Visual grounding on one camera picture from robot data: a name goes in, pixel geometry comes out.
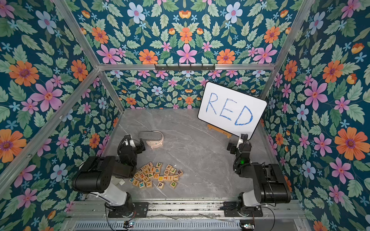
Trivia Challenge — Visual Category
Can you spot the wooden block E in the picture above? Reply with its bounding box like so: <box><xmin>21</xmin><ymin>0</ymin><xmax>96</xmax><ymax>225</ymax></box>
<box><xmin>133</xmin><ymin>180</ymin><xmax>140</xmax><ymax>187</ymax></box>

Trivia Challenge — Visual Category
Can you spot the wooden block green D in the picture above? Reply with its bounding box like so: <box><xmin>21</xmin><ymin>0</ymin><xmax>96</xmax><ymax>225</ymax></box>
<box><xmin>170</xmin><ymin>181</ymin><xmax>178</xmax><ymax>189</ymax></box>

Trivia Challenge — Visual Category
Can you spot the wooden block purple R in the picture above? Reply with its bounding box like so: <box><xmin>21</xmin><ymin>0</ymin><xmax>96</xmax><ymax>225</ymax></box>
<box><xmin>176</xmin><ymin>169</ymin><xmax>184</xmax><ymax>177</ymax></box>

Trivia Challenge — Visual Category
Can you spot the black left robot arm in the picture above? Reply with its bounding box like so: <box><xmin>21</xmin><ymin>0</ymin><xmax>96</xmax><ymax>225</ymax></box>
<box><xmin>72</xmin><ymin>134</ymin><xmax>145</xmax><ymax>218</ymax></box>

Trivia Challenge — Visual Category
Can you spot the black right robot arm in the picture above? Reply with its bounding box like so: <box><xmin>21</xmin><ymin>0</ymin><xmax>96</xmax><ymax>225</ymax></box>
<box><xmin>220</xmin><ymin>134</ymin><xmax>292</xmax><ymax>217</ymax></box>

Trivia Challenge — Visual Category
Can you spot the whiteboard with RED written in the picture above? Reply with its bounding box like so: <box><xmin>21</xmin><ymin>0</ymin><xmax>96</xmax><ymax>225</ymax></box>
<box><xmin>198</xmin><ymin>82</ymin><xmax>267</xmax><ymax>140</ymax></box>

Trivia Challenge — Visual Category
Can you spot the wooden block purple P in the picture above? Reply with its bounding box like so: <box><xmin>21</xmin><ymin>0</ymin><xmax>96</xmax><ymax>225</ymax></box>
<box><xmin>157</xmin><ymin>182</ymin><xmax>165</xmax><ymax>189</ymax></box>

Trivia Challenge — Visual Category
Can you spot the black hook rack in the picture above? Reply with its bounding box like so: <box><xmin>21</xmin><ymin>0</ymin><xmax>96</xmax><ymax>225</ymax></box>
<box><xmin>154</xmin><ymin>64</ymin><xmax>216</xmax><ymax>71</ymax></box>

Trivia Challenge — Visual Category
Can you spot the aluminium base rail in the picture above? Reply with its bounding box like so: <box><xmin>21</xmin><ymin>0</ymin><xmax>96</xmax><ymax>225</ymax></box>
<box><xmin>69</xmin><ymin>198</ymin><xmax>305</xmax><ymax>221</ymax></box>

